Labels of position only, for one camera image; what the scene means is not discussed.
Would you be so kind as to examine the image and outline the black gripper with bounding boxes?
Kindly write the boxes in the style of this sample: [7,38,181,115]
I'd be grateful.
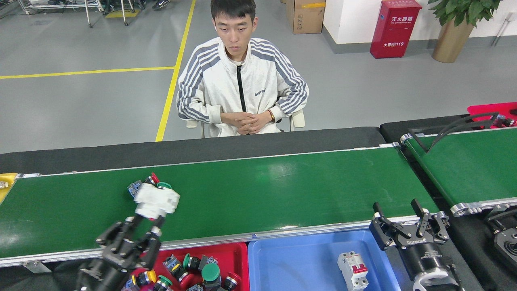
[75,216,166,291]
[369,198,455,281]

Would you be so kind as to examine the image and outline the yellow push button switch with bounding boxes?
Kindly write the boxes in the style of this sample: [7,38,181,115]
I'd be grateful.
[131,270,157,287]

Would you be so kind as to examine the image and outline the plain white circuit breaker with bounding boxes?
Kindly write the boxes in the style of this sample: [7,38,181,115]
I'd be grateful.
[134,183,181,220]

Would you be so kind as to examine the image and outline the white circuit breaker red lever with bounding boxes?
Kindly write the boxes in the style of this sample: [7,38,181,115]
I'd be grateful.
[337,251,369,291]

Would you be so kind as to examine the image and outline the short green conveyor belt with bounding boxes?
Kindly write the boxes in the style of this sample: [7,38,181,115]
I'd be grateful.
[400,127,517,217]

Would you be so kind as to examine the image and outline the black conveyor motor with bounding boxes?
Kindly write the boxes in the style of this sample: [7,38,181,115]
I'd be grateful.
[485,204,517,275]

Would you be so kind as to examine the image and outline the red plastic tray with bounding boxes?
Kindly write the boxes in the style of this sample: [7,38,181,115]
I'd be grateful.
[121,242,250,291]

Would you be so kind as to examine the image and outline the blue plastic tray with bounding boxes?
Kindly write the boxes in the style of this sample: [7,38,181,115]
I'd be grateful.
[247,230,401,291]

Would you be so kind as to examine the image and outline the long green conveyor belt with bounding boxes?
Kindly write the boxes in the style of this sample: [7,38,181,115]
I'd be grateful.
[0,142,451,268]

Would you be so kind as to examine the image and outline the yellow plastic tray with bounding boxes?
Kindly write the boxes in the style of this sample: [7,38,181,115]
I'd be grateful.
[0,173,19,205]

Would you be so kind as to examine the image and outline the person's right hand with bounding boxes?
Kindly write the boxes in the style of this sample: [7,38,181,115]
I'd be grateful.
[221,112,249,135]

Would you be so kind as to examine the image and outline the person's left hand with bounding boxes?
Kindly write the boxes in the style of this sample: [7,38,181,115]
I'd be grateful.
[238,111,274,135]

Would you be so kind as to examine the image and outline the red plastic bin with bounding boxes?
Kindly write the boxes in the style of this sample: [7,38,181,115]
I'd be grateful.
[467,102,517,129]

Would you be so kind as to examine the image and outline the potted plant in gold pot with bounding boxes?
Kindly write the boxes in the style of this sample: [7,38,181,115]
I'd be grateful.
[428,0,503,63]

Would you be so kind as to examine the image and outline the red fire extinguisher box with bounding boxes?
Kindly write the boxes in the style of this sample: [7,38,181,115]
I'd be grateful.
[370,0,422,59]

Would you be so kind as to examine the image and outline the white stand on wheels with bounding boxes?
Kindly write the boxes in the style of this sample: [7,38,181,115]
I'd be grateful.
[18,0,138,28]

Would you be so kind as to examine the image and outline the cardboard box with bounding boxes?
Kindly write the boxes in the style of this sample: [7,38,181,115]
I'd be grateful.
[286,0,326,34]

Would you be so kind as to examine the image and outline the black conveyor guide bracket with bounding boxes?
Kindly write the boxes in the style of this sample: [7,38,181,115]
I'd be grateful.
[408,112,500,154]

